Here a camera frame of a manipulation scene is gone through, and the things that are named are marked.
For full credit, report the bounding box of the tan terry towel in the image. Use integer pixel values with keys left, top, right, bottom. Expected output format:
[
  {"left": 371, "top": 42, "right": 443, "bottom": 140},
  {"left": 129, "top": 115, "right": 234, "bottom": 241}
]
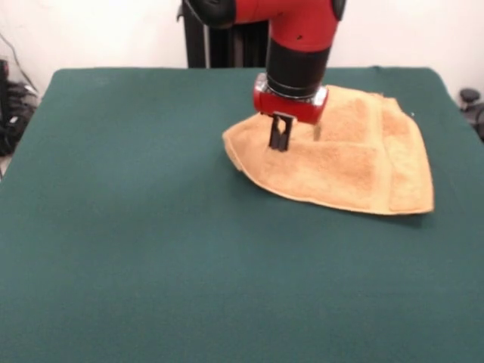
[{"left": 222, "top": 85, "right": 436, "bottom": 216}]

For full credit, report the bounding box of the black wheeled base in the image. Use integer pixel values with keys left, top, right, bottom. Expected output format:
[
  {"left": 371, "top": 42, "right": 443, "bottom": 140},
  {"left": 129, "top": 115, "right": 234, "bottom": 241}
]
[
  {"left": 0, "top": 58, "right": 41, "bottom": 158},
  {"left": 458, "top": 88, "right": 484, "bottom": 144}
]

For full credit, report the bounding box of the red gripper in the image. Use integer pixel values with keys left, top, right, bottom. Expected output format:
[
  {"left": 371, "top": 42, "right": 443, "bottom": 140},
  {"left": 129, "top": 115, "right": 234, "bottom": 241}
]
[{"left": 252, "top": 73, "right": 330, "bottom": 153}]

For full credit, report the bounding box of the dark green table cloth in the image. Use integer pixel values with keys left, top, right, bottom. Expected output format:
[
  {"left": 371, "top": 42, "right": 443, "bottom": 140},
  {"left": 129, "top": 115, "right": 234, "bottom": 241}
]
[{"left": 0, "top": 67, "right": 484, "bottom": 363}]

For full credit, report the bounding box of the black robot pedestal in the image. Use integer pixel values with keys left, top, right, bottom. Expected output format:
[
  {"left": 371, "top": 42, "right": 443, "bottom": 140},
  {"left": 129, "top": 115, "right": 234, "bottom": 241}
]
[{"left": 175, "top": 7, "right": 271, "bottom": 69}]

